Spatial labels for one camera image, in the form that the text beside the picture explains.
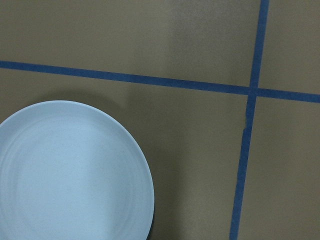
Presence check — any light blue plate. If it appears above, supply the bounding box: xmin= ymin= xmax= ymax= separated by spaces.
xmin=0 ymin=100 xmax=155 ymax=240

